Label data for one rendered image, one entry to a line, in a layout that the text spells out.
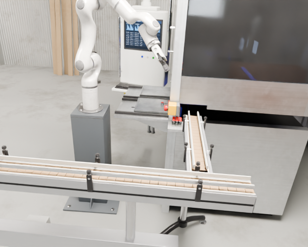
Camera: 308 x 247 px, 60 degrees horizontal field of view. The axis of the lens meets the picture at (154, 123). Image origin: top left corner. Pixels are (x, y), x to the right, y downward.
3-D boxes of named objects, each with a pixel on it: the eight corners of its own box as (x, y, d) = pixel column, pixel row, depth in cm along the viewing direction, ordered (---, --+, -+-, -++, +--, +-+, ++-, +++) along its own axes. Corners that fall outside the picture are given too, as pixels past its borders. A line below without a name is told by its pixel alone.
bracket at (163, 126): (167, 130, 209) (168, 115, 204) (167, 132, 207) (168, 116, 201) (124, 127, 211) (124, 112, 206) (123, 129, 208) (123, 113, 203)
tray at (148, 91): (178, 91, 251) (179, 87, 249) (179, 101, 227) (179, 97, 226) (142, 88, 252) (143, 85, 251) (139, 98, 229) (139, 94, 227)
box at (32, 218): (51, 228, 153) (49, 216, 149) (47, 234, 148) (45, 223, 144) (31, 226, 153) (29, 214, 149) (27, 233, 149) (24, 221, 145)
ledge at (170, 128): (187, 124, 191) (187, 122, 190) (188, 133, 179) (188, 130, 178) (167, 123, 192) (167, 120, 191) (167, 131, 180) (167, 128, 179)
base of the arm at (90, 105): (75, 112, 200) (72, 89, 192) (82, 103, 217) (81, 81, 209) (100, 114, 200) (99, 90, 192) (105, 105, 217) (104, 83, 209)
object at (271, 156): (233, 120, 410) (244, 63, 372) (279, 223, 224) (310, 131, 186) (168, 115, 415) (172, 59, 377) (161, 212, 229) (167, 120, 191)
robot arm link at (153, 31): (130, -13, 160) (165, 25, 162) (121, 6, 174) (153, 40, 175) (120, -8, 156) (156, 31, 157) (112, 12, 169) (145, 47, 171)
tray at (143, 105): (179, 104, 220) (179, 100, 218) (179, 117, 197) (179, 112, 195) (138, 101, 222) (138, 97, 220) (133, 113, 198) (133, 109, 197)
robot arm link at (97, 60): (78, 86, 197) (75, 54, 187) (91, 80, 213) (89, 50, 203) (91, 89, 194) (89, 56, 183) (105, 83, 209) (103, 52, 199)
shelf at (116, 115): (178, 91, 256) (178, 89, 255) (179, 122, 193) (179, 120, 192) (129, 88, 258) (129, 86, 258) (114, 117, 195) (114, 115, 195)
